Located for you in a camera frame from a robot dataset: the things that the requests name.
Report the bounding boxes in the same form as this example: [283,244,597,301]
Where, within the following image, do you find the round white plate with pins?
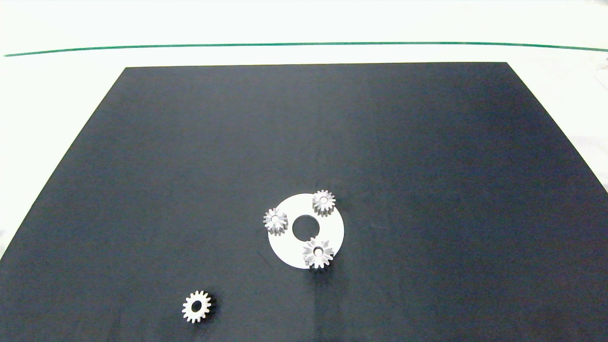
[267,193,345,270]

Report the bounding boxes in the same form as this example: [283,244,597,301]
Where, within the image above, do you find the dark rectangular mat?
[0,62,608,342]

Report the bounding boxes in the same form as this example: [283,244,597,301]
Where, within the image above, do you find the large steel gear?
[303,237,335,269]

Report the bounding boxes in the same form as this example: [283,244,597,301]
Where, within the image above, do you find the small steel gear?
[263,208,289,235]
[312,190,336,216]
[182,290,212,324]

